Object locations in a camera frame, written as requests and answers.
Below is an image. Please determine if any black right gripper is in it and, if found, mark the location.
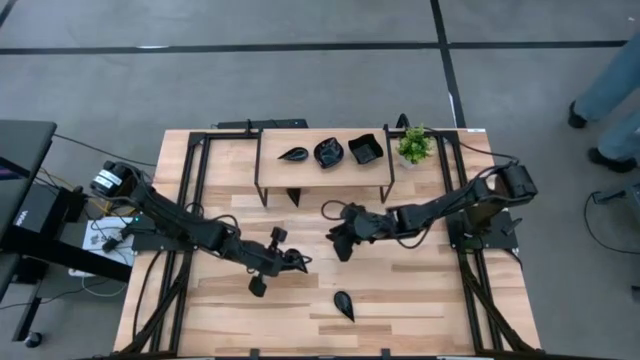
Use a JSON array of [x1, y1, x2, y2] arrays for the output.
[[325, 202, 399, 263]]

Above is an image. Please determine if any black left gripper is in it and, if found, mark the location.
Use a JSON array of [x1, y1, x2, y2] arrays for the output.
[[234, 226, 309, 299]]

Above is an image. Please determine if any black leaf-shaped mini plate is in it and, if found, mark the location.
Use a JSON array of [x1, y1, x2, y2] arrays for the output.
[[312, 136, 346, 170]]

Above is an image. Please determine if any black square mini plate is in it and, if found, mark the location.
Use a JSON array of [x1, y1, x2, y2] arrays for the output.
[[347, 132, 385, 166]]

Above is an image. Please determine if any wooden shelf with black legs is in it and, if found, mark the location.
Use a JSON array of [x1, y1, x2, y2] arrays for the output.
[[253, 124, 396, 207]]

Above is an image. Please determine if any green plant in white pot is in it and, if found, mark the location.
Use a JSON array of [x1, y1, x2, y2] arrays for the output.
[[396, 124, 435, 170]]

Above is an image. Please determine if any black power strip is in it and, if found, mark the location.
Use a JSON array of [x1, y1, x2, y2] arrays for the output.
[[216, 118, 309, 130]]

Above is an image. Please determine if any white printed sheet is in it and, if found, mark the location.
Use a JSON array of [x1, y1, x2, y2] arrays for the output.
[[82, 215, 136, 266]]

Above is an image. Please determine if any black computer box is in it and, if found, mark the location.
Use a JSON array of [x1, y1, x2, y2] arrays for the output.
[[13, 183, 87, 236]]

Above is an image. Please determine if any black tripod foot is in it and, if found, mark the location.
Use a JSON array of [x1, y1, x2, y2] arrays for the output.
[[591, 180, 640, 217]]

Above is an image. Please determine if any black side desk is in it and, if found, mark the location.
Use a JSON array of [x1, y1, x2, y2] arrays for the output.
[[0, 119, 58, 241]]

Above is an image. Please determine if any person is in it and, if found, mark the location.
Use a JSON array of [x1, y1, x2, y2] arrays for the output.
[[567, 29, 640, 175]]

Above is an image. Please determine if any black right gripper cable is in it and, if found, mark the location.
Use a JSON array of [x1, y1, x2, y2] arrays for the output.
[[320, 199, 354, 222]]

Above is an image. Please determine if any black aluminium table frame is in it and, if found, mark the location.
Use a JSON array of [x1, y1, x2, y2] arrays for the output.
[[117, 128, 540, 359]]

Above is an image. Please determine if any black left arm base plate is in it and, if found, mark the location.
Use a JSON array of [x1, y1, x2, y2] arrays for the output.
[[132, 214, 201, 252]]

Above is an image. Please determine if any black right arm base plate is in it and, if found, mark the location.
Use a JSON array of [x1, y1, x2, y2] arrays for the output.
[[446, 209, 524, 251]]

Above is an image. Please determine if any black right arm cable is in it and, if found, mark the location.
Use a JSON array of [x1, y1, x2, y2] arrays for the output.
[[428, 127, 521, 165]]

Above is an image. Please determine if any yellow cable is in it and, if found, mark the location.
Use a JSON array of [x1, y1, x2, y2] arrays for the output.
[[39, 169, 126, 216]]

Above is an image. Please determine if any black desk leg frame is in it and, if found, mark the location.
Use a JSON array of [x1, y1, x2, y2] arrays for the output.
[[0, 234, 134, 349]]

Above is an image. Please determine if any black floor cable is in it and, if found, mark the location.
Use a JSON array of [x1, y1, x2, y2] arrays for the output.
[[582, 191, 640, 257]]

